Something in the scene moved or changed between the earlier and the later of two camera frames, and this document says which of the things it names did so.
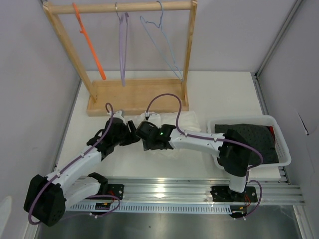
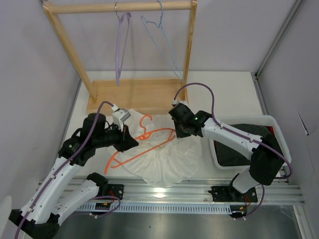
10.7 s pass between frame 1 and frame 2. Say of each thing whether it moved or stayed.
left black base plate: stayed
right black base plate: stayed
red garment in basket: stayed
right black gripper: moved
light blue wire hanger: stayed
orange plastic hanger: moved
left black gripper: moved
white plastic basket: stayed
